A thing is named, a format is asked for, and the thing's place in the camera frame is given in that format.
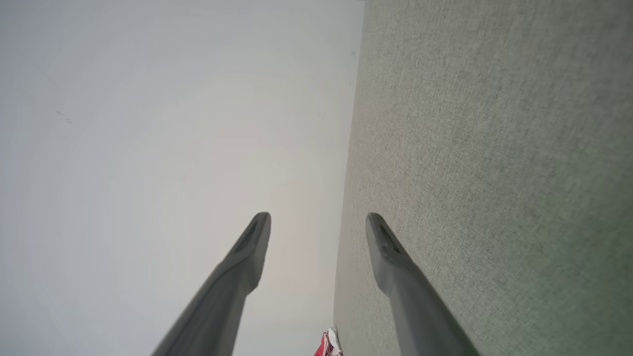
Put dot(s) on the red and white shirt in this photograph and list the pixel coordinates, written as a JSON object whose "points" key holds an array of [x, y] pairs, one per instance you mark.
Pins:
{"points": [[325, 347]]}

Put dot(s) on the grey-green fabric sofa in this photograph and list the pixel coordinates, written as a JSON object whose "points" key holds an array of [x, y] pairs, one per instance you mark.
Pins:
{"points": [[494, 148]]}

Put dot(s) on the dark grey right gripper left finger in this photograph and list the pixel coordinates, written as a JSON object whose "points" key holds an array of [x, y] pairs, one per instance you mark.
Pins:
{"points": [[222, 296]]}

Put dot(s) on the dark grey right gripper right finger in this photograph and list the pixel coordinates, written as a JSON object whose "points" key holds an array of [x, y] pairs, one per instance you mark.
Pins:
{"points": [[415, 306]]}

